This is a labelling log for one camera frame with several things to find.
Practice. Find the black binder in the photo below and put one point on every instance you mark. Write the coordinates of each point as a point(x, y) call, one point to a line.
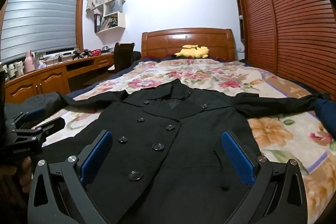
point(97, 22)

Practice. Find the red basket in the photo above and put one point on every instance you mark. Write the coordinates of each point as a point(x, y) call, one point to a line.
point(96, 52)

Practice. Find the floral blanket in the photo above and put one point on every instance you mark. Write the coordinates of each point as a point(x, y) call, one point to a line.
point(210, 74)

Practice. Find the person's left hand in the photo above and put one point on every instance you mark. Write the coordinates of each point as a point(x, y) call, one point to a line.
point(22, 174)

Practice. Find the yellow plush toy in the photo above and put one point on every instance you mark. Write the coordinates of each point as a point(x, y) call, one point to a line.
point(195, 52)

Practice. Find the dark brown chair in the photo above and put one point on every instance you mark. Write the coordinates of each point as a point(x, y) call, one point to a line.
point(123, 54)

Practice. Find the grey window blind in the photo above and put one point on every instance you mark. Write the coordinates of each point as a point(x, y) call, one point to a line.
point(39, 16)

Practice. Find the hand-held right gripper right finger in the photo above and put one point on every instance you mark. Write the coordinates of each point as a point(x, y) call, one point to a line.
point(236, 155)

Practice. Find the wooden bed headboard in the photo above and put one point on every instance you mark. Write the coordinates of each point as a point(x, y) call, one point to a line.
point(168, 41)

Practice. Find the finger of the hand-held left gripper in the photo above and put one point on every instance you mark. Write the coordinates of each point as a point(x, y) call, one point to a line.
point(51, 125)
point(36, 112)

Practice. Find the black gadget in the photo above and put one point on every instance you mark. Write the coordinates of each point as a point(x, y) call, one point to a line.
point(80, 54)

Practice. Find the wooden desk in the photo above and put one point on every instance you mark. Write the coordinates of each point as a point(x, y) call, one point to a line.
point(50, 79)

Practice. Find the wooden louvered wardrobe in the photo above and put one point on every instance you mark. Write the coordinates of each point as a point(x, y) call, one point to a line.
point(296, 16)

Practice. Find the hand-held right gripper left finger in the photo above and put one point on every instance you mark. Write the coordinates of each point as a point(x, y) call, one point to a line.
point(95, 155)

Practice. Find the grey paper bag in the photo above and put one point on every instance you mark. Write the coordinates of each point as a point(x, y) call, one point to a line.
point(113, 7)

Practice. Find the black buttoned coat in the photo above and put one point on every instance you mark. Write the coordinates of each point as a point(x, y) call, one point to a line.
point(183, 148)

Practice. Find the dark blue cloth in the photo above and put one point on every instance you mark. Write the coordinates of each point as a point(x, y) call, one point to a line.
point(326, 116)

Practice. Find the white wall shelf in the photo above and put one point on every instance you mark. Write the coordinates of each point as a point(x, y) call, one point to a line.
point(122, 20)

